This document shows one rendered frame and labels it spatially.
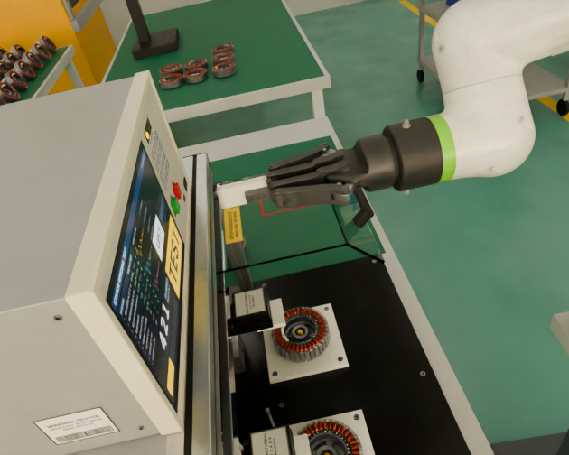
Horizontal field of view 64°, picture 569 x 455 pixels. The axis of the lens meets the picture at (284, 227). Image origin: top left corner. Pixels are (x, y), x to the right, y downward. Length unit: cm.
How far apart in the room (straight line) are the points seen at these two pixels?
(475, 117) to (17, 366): 56
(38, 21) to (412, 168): 369
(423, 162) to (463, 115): 8
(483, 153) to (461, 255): 159
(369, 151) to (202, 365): 33
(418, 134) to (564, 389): 138
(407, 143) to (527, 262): 166
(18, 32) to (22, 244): 378
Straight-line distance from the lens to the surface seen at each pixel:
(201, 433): 49
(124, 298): 40
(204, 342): 55
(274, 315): 85
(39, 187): 51
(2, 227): 47
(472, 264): 218
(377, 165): 61
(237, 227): 76
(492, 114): 65
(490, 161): 65
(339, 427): 79
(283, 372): 90
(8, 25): 418
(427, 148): 62
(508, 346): 192
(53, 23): 408
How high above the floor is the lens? 153
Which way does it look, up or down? 39 degrees down
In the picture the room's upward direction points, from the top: 12 degrees counter-clockwise
